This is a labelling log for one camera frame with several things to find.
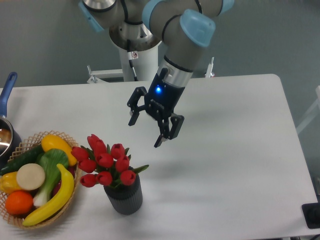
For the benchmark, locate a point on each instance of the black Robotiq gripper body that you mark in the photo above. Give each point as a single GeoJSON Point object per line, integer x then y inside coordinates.
{"type": "Point", "coordinates": [162, 98]}

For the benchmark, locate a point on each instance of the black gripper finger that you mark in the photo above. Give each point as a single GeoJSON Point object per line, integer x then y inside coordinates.
{"type": "Point", "coordinates": [133, 104]}
{"type": "Point", "coordinates": [169, 128]}

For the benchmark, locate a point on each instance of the red tulip bouquet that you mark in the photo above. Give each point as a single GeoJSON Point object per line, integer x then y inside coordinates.
{"type": "Point", "coordinates": [106, 165]}

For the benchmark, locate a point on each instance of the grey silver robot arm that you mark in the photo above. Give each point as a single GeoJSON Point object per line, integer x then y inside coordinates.
{"type": "Point", "coordinates": [160, 41]}

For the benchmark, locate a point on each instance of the dark grey ribbed vase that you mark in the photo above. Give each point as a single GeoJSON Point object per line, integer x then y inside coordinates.
{"type": "Point", "coordinates": [126, 200]}

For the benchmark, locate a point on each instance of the yellow squash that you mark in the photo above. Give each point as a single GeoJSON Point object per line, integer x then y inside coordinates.
{"type": "Point", "coordinates": [51, 141]}

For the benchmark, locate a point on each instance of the green white bok choy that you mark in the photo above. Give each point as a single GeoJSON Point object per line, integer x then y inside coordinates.
{"type": "Point", "coordinates": [48, 161]}

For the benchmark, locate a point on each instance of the yellow plastic banana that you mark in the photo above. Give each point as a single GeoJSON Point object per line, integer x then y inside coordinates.
{"type": "Point", "coordinates": [56, 203]}

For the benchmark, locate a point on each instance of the green cucumber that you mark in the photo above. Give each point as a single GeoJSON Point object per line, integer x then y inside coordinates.
{"type": "Point", "coordinates": [28, 157]}

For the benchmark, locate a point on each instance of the beige round disc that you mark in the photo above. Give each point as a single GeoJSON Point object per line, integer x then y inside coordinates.
{"type": "Point", "coordinates": [30, 176]}

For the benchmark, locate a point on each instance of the yellow bell pepper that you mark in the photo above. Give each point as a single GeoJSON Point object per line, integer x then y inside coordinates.
{"type": "Point", "coordinates": [9, 184]}

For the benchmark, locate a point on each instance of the orange plastic fruit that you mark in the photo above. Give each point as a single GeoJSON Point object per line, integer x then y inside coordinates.
{"type": "Point", "coordinates": [19, 203]}

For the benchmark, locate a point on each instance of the black device at table edge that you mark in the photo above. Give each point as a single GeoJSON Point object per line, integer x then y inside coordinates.
{"type": "Point", "coordinates": [311, 212]}

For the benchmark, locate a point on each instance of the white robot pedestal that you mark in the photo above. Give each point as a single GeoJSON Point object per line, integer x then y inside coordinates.
{"type": "Point", "coordinates": [142, 63]}

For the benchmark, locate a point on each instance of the blue handled saucepan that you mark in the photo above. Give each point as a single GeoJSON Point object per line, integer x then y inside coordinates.
{"type": "Point", "coordinates": [9, 138]}

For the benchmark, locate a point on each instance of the white frame at right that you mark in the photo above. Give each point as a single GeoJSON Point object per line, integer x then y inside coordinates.
{"type": "Point", "coordinates": [310, 113]}

